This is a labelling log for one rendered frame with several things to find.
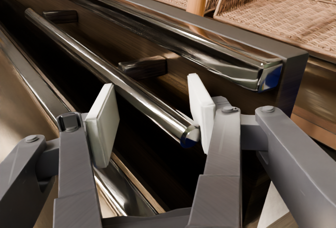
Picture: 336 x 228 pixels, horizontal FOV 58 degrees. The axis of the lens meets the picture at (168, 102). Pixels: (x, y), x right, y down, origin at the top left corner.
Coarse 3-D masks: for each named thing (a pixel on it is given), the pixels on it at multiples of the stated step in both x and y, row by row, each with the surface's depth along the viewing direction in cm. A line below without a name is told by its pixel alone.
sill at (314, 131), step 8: (296, 120) 43; (304, 120) 44; (304, 128) 41; (312, 128) 42; (320, 128) 42; (312, 136) 40; (320, 136) 40; (328, 136) 40; (320, 144) 39; (328, 144) 38; (328, 152) 38
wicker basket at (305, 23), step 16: (224, 0) 92; (240, 0) 98; (256, 0) 101; (272, 0) 99; (288, 0) 98; (304, 0) 96; (320, 0) 92; (224, 16) 92; (240, 16) 90; (256, 16) 90; (272, 16) 88; (288, 16) 88; (304, 16) 86; (320, 16) 85; (272, 32) 79; (288, 32) 78; (304, 32) 77; (320, 32) 76; (320, 48) 70
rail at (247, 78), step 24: (72, 0) 35; (96, 0) 30; (120, 0) 28; (120, 24) 27; (144, 24) 24; (168, 24) 22; (168, 48) 22; (192, 48) 20; (216, 48) 18; (240, 48) 18; (216, 72) 19; (240, 72) 17; (264, 72) 16
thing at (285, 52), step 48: (0, 0) 82; (48, 0) 49; (144, 0) 29; (48, 48) 55; (96, 48) 38; (144, 48) 29; (288, 48) 18; (96, 96) 42; (240, 96) 20; (288, 96) 19; (144, 144) 33; (192, 192) 28
